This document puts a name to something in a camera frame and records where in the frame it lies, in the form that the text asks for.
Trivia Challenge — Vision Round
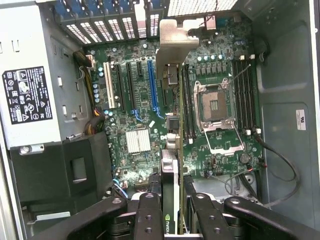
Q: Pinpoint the metal socket cover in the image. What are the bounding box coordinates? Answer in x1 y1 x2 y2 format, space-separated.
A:
203 121 245 155

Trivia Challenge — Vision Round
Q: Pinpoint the silver finned chipset heatsink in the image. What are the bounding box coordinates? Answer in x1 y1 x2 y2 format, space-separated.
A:
125 129 152 154

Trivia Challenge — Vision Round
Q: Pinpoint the RAM slot with black clips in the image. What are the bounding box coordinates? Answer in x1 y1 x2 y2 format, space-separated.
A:
243 60 256 133
232 60 245 133
181 63 191 141

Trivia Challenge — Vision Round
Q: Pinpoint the blue SATA wire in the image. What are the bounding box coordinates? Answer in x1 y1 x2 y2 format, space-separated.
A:
111 178 129 199

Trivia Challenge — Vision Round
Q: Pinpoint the green motherboard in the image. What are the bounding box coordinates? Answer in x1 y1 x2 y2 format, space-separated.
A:
86 14 264 199

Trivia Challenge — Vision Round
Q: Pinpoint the silver power supply unit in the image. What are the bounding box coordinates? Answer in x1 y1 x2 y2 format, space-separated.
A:
0 1 91 151

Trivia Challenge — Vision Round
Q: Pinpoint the yellow and black wire bundle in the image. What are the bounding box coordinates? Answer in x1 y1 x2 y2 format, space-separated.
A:
72 49 106 136

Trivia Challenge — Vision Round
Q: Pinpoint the CPU socket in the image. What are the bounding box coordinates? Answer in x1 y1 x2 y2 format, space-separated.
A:
193 77 238 130

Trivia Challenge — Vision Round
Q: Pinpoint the thin wire locking lever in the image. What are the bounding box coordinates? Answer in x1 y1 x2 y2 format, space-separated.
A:
228 63 253 81

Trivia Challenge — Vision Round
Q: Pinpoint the long black expansion slot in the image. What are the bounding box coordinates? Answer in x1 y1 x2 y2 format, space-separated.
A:
114 64 127 112
125 62 137 111

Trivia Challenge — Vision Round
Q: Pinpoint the black plastic shroud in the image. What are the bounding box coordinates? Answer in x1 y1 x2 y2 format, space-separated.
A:
9 131 114 216

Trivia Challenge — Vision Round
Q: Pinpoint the grey thin wire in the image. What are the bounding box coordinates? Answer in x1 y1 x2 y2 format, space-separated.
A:
206 171 251 196

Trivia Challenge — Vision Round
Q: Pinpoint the short black expansion slot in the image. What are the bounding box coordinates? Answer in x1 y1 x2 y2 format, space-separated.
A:
136 60 145 78

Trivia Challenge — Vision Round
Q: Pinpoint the round coin battery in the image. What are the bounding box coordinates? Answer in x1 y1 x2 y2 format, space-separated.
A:
239 152 251 165

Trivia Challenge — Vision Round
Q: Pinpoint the blue expansion slot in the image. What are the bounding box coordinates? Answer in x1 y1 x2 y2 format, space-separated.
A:
146 59 160 112

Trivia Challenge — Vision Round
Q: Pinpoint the white expansion slot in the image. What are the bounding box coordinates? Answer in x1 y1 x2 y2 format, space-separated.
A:
102 61 117 110

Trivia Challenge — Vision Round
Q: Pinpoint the black looped wire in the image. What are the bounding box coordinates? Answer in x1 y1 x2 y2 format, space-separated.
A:
251 127 301 208

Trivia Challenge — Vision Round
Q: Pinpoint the black and silver PC case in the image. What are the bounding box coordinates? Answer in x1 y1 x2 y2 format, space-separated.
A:
0 0 320 240

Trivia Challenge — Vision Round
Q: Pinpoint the RAM slot with white clips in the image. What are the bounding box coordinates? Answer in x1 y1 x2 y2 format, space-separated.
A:
186 63 197 145
238 54 252 136
248 53 262 135

